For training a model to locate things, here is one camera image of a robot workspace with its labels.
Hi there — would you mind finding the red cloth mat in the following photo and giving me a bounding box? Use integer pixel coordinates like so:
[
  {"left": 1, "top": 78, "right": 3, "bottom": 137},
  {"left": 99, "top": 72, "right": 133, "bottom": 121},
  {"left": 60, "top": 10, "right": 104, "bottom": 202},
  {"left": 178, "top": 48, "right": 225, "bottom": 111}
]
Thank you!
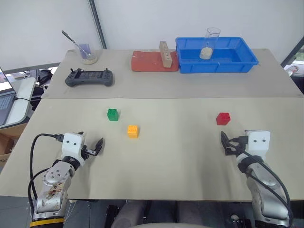
[{"left": 130, "top": 50, "right": 180, "bottom": 73}]

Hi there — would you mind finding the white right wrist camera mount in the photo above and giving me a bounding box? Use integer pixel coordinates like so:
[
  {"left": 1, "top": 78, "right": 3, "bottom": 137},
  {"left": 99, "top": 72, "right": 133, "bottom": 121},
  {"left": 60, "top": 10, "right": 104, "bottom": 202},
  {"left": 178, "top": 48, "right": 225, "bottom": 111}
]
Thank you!
[{"left": 244, "top": 130, "right": 271, "bottom": 162}]

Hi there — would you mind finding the clear plastic cylinder cup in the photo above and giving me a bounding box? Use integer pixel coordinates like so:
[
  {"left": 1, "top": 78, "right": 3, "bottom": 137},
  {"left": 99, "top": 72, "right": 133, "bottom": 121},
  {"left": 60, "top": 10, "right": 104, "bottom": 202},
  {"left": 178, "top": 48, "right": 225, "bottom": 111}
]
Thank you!
[{"left": 199, "top": 27, "right": 222, "bottom": 60}]

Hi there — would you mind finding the dark rounded shape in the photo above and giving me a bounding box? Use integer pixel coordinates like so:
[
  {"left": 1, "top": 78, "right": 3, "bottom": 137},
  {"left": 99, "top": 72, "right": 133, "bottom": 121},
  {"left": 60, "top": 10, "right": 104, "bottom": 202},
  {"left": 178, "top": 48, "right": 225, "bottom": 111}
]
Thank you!
[{"left": 113, "top": 200, "right": 149, "bottom": 228}]

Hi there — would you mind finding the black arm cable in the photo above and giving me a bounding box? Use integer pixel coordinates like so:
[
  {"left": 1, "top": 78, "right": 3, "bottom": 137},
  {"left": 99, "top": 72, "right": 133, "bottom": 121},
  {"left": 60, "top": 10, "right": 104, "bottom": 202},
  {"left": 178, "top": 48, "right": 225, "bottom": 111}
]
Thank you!
[
  {"left": 238, "top": 151, "right": 292, "bottom": 223},
  {"left": 28, "top": 133, "right": 65, "bottom": 216}
]

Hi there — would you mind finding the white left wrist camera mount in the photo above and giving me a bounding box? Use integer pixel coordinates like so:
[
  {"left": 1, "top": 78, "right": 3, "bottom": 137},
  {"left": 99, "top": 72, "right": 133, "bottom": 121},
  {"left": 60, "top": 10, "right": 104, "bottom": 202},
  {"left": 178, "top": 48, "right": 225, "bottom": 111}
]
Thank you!
[{"left": 61, "top": 132, "right": 86, "bottom": 165}]

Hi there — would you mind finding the black bag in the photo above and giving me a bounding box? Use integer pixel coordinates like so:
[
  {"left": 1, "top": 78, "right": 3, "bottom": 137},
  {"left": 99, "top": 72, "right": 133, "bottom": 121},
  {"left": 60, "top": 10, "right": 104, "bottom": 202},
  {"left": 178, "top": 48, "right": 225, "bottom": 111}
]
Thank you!
[{"left": 35, "top": 68, "right": 59, "bottom": 97}]

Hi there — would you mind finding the clear glass beaker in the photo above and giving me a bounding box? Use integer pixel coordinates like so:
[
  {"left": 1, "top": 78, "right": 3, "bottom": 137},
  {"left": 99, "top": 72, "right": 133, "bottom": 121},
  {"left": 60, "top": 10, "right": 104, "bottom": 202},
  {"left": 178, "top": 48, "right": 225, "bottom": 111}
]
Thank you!
[{"left": 73, "top": 42, "right": 98, "bottom": 64}]

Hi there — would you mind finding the red toy block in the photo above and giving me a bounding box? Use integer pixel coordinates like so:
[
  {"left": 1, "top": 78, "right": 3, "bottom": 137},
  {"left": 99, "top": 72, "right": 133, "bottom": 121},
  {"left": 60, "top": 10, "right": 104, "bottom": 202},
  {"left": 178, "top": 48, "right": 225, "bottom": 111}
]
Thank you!
[{"left": 216, "top": 112, "right": 231, "bottom": 126}]

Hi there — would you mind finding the black laptop cable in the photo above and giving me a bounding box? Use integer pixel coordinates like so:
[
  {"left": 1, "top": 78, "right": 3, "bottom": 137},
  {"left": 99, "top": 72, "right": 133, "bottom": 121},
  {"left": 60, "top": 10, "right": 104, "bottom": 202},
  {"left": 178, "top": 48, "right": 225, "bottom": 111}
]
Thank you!
[{"left": 13, "top": 95, "right": 33, "bottom": 103}]

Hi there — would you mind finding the white side table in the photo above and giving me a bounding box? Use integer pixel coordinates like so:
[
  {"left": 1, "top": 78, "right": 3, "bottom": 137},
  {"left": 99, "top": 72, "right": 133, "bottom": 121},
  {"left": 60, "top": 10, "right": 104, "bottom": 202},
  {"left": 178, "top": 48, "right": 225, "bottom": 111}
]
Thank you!
[{"left": 4, "top": 76, "right": 37, "bottom": 127}]

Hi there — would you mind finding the grey laptop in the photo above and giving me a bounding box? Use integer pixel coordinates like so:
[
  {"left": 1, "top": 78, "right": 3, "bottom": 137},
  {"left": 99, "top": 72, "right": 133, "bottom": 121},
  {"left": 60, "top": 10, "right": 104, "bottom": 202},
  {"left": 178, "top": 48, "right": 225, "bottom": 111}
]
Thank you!
[{"left": 0, "top": 66, "right": 16, "bottom": 127}]

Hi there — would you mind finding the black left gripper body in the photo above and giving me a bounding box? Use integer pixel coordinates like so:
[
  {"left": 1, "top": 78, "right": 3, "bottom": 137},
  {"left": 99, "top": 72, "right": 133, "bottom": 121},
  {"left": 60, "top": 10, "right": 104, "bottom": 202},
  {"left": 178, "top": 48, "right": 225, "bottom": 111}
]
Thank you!
[{"left": 80, "top": 142, "right": 99, "bottom": 159}]

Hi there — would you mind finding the glass with spoon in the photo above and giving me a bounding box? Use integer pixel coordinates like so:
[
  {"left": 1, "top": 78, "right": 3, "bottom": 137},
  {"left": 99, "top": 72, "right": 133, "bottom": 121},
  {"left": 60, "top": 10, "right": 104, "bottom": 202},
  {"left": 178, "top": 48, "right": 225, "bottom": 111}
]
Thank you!
[{"left": 61, "top": 30, "right": 93, "bottom": 59}]

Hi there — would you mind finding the grey metal pole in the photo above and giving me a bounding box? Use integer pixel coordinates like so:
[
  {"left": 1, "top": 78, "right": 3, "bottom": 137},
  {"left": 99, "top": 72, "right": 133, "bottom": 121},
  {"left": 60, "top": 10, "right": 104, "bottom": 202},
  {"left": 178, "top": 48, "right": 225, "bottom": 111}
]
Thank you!
[{"left": 88, "top": 0, "right": 107, "bottom": 50}]

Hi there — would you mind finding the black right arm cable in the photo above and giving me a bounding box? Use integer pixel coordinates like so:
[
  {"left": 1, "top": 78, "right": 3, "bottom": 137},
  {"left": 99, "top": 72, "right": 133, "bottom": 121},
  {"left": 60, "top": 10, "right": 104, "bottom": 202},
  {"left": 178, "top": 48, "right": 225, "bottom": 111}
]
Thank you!
[{"left": 238, "top": 151, "right": 292, "bottom": 223}]

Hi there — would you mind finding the brown cardboard box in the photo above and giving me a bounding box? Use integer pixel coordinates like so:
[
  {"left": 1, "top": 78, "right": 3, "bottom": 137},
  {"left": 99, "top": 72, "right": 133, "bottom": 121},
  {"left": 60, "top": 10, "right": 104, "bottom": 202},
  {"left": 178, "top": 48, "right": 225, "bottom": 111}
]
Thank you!
[{"left": 0, "top": 122, "right": 28, "bottom": 168}]

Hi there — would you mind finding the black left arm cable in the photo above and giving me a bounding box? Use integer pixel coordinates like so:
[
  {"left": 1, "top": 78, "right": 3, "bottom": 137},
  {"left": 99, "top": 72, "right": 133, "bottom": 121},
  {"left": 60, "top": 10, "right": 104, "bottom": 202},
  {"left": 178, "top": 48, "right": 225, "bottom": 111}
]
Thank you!
[{"left": 28, "top": 133, "right": 65, "bottom": 216}]

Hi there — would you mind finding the beige grain heap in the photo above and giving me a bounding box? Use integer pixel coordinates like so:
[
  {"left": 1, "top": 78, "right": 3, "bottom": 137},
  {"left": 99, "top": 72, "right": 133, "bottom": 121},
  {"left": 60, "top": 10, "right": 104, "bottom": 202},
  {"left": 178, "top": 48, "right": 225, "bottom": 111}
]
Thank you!
[{"left": 199, "top": 47, "right": 213, "bottom": 60}]

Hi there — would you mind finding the green toy block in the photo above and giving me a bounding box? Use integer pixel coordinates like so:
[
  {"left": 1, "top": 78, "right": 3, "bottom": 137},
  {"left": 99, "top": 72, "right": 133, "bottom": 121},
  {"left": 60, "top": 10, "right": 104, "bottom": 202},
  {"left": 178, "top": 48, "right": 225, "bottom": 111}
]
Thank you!
[{"left": 106, "top": 108, "right": 119, "bottom": 122}]

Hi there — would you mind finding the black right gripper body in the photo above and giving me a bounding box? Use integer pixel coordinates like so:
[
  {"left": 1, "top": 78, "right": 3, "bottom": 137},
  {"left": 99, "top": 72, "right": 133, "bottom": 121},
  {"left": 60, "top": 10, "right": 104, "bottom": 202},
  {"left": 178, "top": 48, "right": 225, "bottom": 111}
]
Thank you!
[{"left": 228, "top": 135, "right": 249, "bottom": 157}]

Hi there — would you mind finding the wooden block with holes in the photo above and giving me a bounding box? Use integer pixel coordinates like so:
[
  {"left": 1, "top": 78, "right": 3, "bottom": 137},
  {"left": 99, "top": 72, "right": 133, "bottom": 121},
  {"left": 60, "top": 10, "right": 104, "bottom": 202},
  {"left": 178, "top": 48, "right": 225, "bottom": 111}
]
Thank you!
[{"left": 159, "top": 40, "right": 173, "bottom": 69}]

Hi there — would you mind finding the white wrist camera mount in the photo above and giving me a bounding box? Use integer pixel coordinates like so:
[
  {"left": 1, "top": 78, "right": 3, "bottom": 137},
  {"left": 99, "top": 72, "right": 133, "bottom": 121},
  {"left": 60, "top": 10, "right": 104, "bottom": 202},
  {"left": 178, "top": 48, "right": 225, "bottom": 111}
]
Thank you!
[
  {"left": 61, "top": 132, "right": 86, "bottom": 165},
  {"left": 244, "top": 130, "right": 271, "bottom": 162}
]

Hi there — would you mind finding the dark grey handheld controller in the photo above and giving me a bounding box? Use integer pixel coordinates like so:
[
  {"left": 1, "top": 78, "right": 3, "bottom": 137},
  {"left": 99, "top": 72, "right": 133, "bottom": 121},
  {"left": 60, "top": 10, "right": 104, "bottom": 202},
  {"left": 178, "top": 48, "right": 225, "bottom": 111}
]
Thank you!
[{"left": 65, "top": 68, "right": 116, "bottom": 88}]

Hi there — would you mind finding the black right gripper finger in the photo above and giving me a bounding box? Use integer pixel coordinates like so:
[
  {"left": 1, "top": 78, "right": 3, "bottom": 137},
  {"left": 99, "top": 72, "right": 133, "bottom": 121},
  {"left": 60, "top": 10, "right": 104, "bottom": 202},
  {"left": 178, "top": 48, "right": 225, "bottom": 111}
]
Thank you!
[
  {"left": 224, "top": 146, "right": 238, "bottom": 157},
  {"left": 220, "top": 130, "right": 231, "bottom": 150}
]

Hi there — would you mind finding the yellow toy block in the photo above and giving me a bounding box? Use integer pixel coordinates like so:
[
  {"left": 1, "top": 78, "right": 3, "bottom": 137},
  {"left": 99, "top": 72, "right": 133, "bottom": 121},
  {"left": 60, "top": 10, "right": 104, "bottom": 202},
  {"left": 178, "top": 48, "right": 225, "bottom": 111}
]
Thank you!
[{"left": 127, "top": 125, "right": 140, "bottom": 139}]

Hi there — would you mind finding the blue plastic bin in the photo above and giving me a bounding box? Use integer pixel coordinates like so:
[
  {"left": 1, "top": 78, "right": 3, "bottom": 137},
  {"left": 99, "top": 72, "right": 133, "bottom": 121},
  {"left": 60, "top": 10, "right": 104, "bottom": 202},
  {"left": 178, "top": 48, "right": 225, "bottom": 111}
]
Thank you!
[{"left": 175, "top": 36, "right": 259, "bottom": 74}]

